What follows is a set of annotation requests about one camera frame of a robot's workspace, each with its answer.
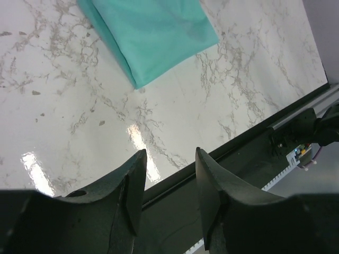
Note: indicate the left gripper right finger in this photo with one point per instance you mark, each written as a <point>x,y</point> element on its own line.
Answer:
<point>238,217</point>

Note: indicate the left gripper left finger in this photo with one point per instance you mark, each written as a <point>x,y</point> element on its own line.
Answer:
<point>102,217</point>

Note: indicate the teal t shirt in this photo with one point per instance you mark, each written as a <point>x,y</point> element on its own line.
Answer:
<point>148,38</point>

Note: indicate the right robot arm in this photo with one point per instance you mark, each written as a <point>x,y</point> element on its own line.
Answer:
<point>323,130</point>

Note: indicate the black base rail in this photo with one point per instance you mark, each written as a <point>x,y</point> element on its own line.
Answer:
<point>171,219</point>

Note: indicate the white slotted cable duct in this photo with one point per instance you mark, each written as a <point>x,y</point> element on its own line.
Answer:
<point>293,162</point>

